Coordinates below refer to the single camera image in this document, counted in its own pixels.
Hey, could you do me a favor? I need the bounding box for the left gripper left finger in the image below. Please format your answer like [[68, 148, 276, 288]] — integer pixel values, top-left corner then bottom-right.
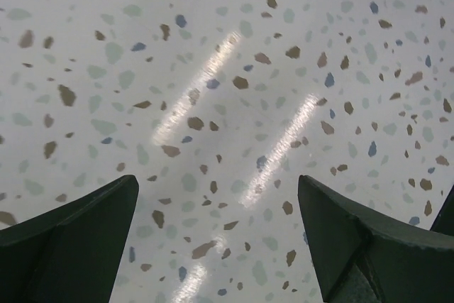
[[1, 175, 138, 303]]

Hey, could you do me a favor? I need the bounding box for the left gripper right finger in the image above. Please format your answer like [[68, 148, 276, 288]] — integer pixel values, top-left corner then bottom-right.
[[298, 175, 453, 302]]

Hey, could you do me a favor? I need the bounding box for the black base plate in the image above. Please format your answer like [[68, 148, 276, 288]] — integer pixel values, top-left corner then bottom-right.
[[431, 187, 454, 236]]

